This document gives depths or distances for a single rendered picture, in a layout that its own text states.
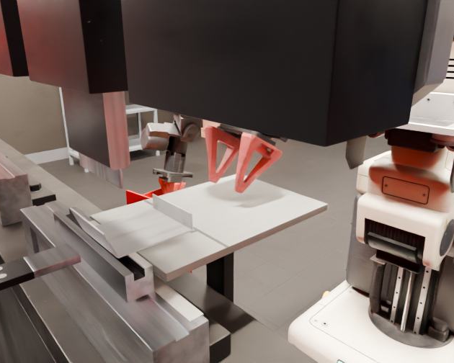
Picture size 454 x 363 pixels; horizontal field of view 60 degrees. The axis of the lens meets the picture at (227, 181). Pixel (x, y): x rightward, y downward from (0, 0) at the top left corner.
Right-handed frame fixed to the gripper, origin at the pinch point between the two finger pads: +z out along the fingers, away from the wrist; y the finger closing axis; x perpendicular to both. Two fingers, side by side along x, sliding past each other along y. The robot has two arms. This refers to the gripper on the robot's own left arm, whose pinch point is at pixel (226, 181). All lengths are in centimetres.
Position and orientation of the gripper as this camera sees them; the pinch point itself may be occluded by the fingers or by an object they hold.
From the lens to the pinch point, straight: 54.2
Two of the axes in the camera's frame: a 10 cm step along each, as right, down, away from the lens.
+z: -3.6, 9.3, -0.1
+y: 6.6, 2.4, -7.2
